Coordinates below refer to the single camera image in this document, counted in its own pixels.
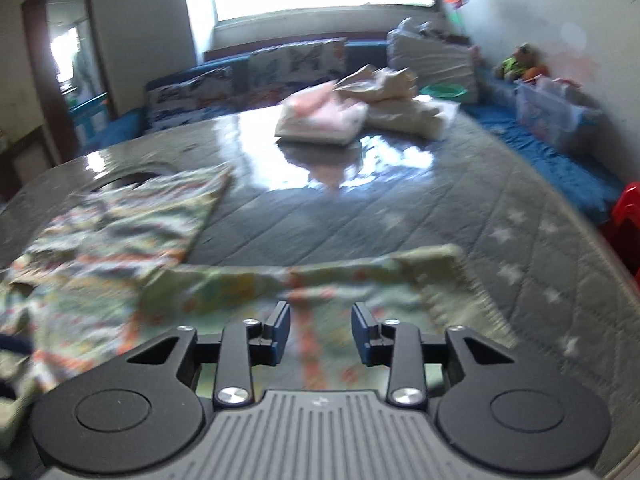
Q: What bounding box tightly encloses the green plastic basin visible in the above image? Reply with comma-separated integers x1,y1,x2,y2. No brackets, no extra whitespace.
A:
419,83,468,101

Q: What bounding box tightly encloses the large printed cushion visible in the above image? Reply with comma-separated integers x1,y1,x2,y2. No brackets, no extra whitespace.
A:
247,37,348,98

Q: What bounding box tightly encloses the blue sofa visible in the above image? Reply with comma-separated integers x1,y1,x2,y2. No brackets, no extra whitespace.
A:
75,39,626,223

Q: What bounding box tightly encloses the colourful printed garment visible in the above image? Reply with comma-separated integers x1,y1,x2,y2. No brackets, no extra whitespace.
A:
0,164,518,441

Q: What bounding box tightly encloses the white bagged bedding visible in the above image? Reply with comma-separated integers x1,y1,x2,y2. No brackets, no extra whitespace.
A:
387,17,483,106

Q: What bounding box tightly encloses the small printed cushion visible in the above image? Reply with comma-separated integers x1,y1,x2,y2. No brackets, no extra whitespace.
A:
146,66,251,133

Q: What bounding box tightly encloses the brown door frame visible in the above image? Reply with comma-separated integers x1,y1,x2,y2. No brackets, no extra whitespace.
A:
21,0,118,166

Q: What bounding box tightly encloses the stuffed toy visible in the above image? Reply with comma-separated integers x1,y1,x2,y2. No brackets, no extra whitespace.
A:
494,42,551,82

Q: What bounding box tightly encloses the teal chair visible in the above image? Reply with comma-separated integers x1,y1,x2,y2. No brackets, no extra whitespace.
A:
70,91,112,143

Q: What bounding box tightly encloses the pile of beige clothes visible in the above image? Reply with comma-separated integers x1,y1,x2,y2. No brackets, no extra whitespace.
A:
334,64,458,140

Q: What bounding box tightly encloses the grey quilted table cover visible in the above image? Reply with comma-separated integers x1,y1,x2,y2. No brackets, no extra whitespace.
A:
0,100,640,411

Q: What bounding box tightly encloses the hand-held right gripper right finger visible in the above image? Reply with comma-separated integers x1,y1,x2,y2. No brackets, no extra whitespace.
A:
351,302,517,407

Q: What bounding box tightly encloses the folded pink cloth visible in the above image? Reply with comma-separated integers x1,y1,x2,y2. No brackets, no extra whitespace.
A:
274,82,371,147

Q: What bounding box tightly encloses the red plastic stool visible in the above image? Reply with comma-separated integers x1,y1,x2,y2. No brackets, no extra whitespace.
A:
600,181,640,281

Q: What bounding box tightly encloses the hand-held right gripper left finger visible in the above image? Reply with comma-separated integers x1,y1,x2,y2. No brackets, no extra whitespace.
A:
127,302,292,408

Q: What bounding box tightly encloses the clear plastic storage box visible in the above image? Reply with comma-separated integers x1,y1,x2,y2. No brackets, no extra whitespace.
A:
515,77,601,153

